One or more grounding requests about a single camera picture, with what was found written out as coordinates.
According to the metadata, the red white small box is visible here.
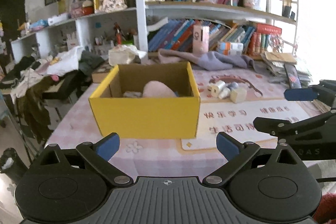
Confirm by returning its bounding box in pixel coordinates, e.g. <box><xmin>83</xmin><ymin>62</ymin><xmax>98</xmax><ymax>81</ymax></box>
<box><xmin>122</xmin><ymin>91</ymin><xmax>142</xmax><ymax>98</ymax></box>

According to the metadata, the pink plush toy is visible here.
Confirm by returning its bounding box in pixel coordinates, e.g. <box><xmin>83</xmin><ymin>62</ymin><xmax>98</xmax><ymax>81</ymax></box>
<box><xmin>142</xmin><ymin>81</ymin><xmax>176</xmax><ymax>98</ymax></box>

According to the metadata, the yellow cardboard box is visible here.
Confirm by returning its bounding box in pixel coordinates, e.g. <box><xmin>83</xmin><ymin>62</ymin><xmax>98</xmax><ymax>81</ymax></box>
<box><xmin>89</xmin><ymin>62</ymin><xmax>201</xmax><ymax>139</ymax></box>

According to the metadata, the brown paper envelope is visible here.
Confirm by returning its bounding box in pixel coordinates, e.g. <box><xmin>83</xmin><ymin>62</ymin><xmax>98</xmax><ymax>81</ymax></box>
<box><xmin>264</xmin><ymin>52</ymin><xmax>297</xmax><ymax>65</ymax></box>

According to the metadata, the beige square box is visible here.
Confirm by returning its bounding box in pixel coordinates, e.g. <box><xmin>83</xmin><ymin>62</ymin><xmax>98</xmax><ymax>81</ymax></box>
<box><xmin>230</xmin><ymin>88</ymin><xmax>247</xmax><ymax>103</ymax></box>

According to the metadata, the white small bottle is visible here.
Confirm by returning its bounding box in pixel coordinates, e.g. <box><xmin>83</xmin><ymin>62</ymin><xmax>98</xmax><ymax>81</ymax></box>
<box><xmin>218</xmin><ymin>87</ymin><xmax>231</xmax><ymax>100</ymax></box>

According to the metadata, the white bottle with cap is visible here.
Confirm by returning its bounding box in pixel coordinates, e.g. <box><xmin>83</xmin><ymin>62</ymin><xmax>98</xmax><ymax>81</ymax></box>
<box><xmin>207</xmin><ymin>80</ymin><xmax>226</xmax><ymax>98</ymax></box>

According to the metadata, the dark blue tube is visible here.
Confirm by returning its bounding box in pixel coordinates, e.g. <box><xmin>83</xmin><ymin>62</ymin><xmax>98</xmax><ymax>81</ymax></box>
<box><xmin>227</xmin><ymin>82</ymin><xmax>239</xmax><ymax>91</ymax></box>

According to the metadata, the red book set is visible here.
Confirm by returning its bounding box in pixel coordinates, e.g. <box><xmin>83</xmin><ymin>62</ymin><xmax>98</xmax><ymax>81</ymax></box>
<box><xmin>247</xmin><ymin>22</ymin><xmax>282</xmax><ymax>56</ymax></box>

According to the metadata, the orange blue white box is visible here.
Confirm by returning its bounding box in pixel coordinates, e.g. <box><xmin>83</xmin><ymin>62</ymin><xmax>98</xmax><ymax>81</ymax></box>
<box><xmin>217</xmin><ymin>42</ymin><xmax>244</xmax><ymax>56</ymax></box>

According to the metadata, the purple grey cloth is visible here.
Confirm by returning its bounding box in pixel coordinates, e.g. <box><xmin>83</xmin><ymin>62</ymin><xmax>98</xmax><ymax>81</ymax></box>
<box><xmin>158</xmin><ymin>49</ymin><xmax>255</xmax><ymax>71</ymax></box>

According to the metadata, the white crumpled tissue bag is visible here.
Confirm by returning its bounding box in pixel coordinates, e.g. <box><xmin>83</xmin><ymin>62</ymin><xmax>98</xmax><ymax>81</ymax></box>
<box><xmin>108</xmin><ymin>44</ymin><xmax>147</xmax><ymax>66</ymax></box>

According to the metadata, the white bookshelf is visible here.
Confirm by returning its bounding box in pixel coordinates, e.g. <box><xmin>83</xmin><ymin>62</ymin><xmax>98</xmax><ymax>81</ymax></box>
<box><xmin>11</xmin><ymin>0</ymin><xmax>297</xmax><ymax>62</ymax></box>

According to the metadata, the pink tall carton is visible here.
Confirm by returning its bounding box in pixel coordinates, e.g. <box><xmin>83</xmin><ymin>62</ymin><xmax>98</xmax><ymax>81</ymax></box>
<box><xmin>193</xmin><ymin>25</ymin><xmax>210</xmax><ymax>55</ymax></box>

